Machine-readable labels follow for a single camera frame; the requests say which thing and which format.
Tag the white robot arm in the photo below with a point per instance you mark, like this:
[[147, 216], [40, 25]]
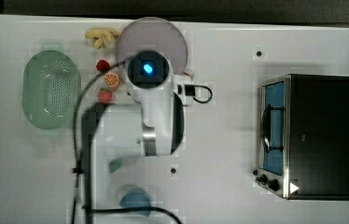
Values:
[[151, 125]]

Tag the black toaster oven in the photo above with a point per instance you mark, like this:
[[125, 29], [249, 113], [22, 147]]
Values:
[[303, 137]]

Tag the toy orange half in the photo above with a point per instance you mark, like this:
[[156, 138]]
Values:
[[112, 80]]

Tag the large pink strawberry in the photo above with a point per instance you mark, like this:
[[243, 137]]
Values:
[[105, 96]]

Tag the grey round plate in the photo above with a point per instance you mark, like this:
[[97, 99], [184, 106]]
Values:
[[154, 34]]

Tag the small dark red strawberry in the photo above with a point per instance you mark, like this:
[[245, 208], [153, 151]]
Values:
[[102, 66]]

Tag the blue cup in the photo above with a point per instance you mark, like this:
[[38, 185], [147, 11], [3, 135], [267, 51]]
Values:
[[136, 198]]

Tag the toy banana bunch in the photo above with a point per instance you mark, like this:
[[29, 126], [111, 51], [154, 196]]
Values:
[[103, 38]]

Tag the green perforated colander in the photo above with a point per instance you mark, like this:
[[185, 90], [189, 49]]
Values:
[[51, 86]]

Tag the green mug with handle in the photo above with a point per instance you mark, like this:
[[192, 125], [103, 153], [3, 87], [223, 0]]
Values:
[[115, 164]]

